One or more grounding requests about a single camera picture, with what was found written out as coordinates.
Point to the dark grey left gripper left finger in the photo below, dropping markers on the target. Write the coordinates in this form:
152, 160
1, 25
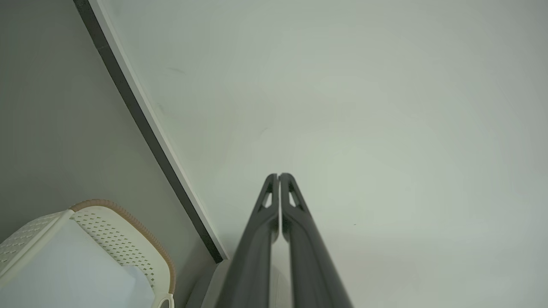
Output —
252, 256

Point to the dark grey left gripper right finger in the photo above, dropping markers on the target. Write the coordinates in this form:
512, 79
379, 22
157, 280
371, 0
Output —
310, 256

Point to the white perforated laundry basket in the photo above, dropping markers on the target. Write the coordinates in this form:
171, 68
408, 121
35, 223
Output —
120, 244

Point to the grey and white baseboard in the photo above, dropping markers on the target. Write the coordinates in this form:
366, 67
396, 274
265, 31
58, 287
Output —
145, 124

